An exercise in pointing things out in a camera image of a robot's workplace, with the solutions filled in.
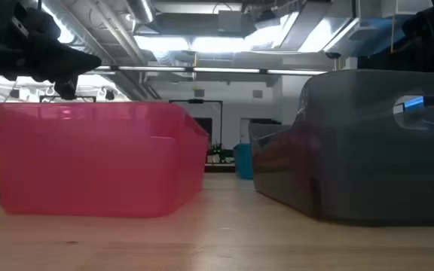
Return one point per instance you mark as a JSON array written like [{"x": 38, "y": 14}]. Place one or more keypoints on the bright ceiling light panel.
[{"x": 160, "y": 43}]

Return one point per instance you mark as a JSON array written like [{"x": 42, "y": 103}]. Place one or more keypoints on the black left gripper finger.
[
  {"x": 66, "y": 89},
  {"x": 58, "y": 62}
]

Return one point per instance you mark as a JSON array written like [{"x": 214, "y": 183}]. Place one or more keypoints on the grey wall plate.
[
  {"x": 199, "y": 93},
  {"x": 257, "y": 94}
]

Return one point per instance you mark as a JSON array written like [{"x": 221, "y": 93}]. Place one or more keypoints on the black rack frame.
[{"x": 87, "y": 98}]

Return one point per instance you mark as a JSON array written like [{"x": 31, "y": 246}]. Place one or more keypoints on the black security camera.
[{"x": 332, "y": 55}]

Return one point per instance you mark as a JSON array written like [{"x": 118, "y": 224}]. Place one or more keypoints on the silver round air duct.
[{"x": 141, "y": 9}]

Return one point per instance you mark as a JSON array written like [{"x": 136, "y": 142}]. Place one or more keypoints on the square ventilation box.
[{"x": 236, "y": 22}]

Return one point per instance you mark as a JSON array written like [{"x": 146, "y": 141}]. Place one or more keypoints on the black desk frame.
[{"x": 196, "y": 101}]

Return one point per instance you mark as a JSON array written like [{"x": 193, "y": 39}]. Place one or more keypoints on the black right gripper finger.
[{"x": 420, "y": 30}]

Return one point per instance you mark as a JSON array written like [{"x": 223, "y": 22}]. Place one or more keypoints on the blue monitor screen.
[{"x": 413, "y": 102}]

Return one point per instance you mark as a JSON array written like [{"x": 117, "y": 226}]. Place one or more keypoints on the red plastic bin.
[{"x": 89, "y": 162}]

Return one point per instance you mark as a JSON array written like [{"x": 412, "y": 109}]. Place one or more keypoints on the dark grey plastic bin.
[{"x": 352, "y": 169}]

